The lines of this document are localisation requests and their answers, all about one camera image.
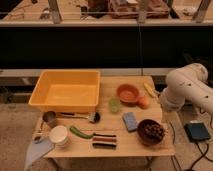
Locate blue sponge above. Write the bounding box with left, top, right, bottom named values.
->
left=122, top=112, right=137, bottom=132

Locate orange peach fruit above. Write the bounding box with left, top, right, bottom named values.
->
left=137, top=96, right=150, bottom=109

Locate grey cloth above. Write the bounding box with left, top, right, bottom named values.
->
left=24, top=138, right=54, bottom=170

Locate wooden table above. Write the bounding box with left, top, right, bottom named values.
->
left=32, top=75, right=176, bottom=159

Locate yellow corn cob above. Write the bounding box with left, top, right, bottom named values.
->
left=143, top=83, right=157, bottom=98

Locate dark brown bowl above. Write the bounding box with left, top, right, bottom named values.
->
left=137, top=119, right=164, bottom=146

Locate small metal spoon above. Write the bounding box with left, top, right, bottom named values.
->
left=33, top=122, right=44, bottom=144

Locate green plastic cup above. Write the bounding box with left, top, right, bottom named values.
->
left=109, top=97, right=121, bottom=113

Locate yellow plastic tub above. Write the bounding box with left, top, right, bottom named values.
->
left=28, top=70, right=100, bottom=113

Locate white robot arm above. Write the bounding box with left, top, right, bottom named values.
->
left=159, top=63, right=213, bottom=115

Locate green chili pepper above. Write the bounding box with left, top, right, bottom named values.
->
left=69, top=126, right=94, bottom=139

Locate black box on floor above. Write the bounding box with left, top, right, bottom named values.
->
left=184, top=123, right=211, bottom=142

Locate black handled brush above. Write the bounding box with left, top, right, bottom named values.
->
left=62, top=112, right=101, bottom=123

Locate orange bowl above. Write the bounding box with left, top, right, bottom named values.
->
left=116, top=84, right=140, bottom=104

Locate white paper cup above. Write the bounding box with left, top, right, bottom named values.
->
left=49, top=125, right=68, bottom=147

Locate metal cup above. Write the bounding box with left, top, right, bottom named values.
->
left=42, top=111, right=57, bottom=128

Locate striped black red block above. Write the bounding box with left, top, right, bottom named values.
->
left=92, top=134, right=117, bottom=148

